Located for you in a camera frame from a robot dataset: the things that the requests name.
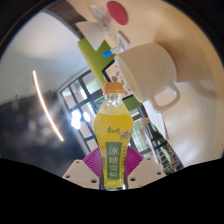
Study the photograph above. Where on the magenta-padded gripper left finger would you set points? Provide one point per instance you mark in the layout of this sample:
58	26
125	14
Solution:
81	174

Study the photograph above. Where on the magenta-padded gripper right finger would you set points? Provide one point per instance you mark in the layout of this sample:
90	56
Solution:
144	172

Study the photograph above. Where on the yellow drink bottle orange cap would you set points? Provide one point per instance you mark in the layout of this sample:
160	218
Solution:
113	140

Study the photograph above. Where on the pendant ceiling lamps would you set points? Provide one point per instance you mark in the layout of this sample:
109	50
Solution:
77	121

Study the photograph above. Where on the curved linear ceiling light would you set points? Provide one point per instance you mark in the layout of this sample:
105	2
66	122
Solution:
45	106

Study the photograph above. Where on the white ribbed mug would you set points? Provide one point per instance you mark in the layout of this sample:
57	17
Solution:
150	71

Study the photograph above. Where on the green upholstered bench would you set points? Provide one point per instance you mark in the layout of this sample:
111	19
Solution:
95	60

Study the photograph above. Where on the white bowl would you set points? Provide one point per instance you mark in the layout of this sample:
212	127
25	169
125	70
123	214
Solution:
91	33

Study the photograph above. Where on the flat round red coaster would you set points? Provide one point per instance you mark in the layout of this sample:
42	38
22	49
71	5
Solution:
117	12

